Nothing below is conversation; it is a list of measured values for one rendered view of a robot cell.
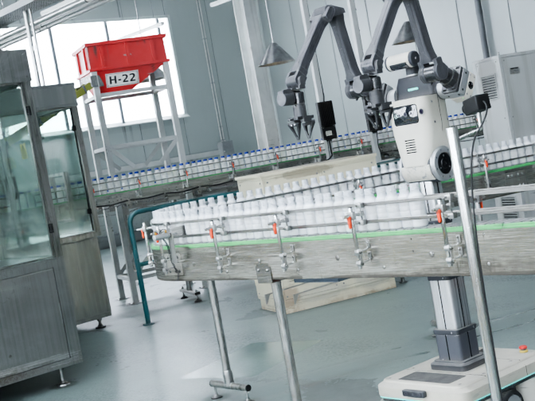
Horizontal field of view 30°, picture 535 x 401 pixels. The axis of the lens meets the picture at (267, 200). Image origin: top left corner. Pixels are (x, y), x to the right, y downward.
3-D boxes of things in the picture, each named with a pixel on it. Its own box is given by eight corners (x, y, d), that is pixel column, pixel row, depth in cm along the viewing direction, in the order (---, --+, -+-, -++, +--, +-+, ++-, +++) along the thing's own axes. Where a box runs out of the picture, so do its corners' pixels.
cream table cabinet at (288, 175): (365, 282, 926) (344, 157, 919) (399, 286, 868) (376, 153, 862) (257, 309, 885) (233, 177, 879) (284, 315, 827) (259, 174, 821)
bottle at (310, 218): (324, 232, 419) (317, 193, 418) (314, 235, 415) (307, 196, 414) (314, 233, 423) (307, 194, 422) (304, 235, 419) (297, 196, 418)
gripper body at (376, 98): (392, 105, 402) (389, 87, 401) (375, 108, 395) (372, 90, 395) (381, 107, 407) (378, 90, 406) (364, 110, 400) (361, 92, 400)
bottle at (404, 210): (408, 226, 383) (401, 184, 382) (421, 225, 379) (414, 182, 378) (399, 229, 379) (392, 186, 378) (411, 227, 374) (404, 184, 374)
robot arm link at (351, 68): (345, -2, 451) (329, 4, 459) (325, 5, 443) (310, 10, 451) (374, 93, 458) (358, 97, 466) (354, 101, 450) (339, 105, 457)
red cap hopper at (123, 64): (132, 305, 1059) (83, 43, 1044) (116, 299, 1126) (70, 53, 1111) (212, 286, 1093) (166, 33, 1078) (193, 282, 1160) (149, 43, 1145)
